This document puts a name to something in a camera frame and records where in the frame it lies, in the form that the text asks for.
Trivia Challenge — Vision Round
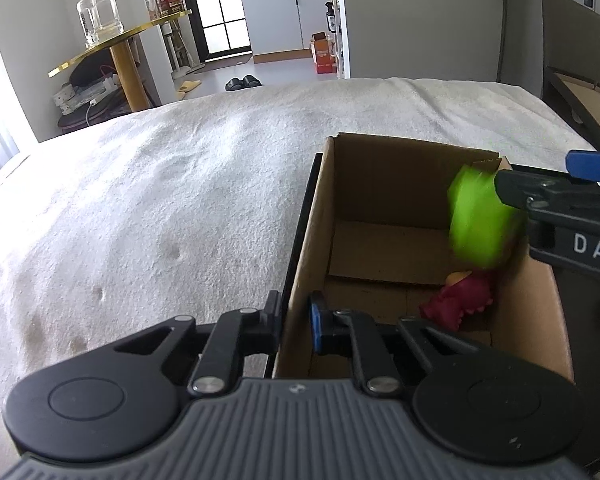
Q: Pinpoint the dark wooden frame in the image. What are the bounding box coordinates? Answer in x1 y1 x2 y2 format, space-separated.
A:
542 66 600 153

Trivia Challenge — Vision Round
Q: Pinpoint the black framed glass door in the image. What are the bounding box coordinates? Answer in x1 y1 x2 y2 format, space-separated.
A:
192 0 253 58

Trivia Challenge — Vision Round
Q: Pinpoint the black wall cable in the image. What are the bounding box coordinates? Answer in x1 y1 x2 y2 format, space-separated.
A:
495 0 511 83

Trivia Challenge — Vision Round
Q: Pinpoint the brown cardboard box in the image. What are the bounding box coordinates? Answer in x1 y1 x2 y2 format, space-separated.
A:
272 132 576 391

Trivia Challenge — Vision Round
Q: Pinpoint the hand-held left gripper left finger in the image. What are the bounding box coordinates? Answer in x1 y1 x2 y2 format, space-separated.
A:
111 291 282 397

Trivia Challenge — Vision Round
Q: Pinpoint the white upright appliance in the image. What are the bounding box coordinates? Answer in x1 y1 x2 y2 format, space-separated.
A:
162 22 206 78

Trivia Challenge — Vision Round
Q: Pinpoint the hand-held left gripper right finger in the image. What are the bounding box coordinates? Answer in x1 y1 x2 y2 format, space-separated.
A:
309 293 487 399

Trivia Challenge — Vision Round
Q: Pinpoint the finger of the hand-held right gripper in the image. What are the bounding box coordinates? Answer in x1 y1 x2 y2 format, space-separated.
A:
566 149 600 185
495 169 600 211

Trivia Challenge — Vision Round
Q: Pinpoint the white fluffy blanket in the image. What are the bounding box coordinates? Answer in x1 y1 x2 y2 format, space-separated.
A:
0 77 598 480

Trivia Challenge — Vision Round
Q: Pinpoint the orange cardboard box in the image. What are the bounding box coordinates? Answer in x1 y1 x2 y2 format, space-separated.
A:
309 32 338 75

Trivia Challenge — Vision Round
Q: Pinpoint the red dress doll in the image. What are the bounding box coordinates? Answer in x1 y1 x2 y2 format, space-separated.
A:
432 270 508 332

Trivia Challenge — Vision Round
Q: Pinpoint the clear glass jar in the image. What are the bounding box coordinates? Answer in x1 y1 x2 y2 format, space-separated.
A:
76 0 126 48

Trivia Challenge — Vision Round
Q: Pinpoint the white power strip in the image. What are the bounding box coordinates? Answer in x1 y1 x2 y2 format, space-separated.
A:
52 75 121 113

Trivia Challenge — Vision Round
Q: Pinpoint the black bag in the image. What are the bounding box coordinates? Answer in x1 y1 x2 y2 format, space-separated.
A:
69 52 131 88

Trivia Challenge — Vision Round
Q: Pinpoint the gold round side table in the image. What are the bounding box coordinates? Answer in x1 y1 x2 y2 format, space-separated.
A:
47 7 193 133

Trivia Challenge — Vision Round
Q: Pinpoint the brown padded headboard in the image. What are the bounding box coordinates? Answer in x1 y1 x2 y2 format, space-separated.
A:
540 0 600 111

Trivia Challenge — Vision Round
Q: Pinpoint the green hexagonal container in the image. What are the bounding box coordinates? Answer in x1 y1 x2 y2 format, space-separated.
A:
447 164 526 268

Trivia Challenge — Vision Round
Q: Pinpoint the white kitchen cabinet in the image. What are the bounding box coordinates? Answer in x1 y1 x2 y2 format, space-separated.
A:
238 0 338 64

